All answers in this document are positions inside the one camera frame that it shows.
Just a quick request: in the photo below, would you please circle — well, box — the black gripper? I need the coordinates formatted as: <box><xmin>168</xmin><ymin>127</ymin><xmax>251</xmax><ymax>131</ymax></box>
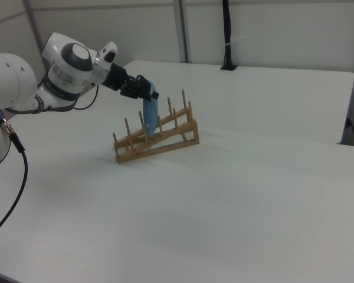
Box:
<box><xmin>101</xmin><ymin>62</ymin><xmax>160</xmax><ymax>101</ymax></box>

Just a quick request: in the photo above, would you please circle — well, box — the blue round plate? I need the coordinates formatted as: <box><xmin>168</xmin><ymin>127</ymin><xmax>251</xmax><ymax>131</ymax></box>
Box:
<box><xmin>141</xmin><ymin>80</ymin><xmax>160</xmax><ymax>137</ymax></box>

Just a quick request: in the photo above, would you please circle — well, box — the wooden plate rack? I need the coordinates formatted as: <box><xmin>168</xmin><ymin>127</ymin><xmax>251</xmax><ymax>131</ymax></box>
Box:
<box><xmin>112</xmin><ymin>89</ymin><xmax>201</xmax><ymax>164</ymax></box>

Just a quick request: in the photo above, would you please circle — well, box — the black pole with base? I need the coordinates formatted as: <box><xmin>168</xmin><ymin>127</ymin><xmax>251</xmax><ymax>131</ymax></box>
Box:
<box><xmin>219</xmin><ymin>0</ymin><xmax>240</xmax><ymax>71</ymax></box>

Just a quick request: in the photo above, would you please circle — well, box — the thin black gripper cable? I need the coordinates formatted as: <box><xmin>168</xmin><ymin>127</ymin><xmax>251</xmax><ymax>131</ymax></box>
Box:
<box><xmin>73</xmin><ymin>84</ymin><xmax>100</xmax><ymax>111</ymax></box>

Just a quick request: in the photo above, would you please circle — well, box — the pale cable tie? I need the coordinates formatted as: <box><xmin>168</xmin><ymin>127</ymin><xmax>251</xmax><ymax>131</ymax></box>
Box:
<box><xmin>225</xmin><ymin>35</ymin><xmax>248</xmax><ymax>48</ymax></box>

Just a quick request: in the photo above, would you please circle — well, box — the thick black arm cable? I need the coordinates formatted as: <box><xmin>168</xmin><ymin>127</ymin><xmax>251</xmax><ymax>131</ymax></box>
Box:
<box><xmin>0</xmin><ymin>93</ymin><xmax>29</xmax><ymax>240</ymax></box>

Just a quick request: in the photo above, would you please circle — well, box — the black cable at table edge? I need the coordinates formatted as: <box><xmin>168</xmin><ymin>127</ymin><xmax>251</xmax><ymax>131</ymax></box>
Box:
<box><xmin>345</xmin><ymin>117</ymin><xmax>354</xmax><ymax>146</ymax></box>

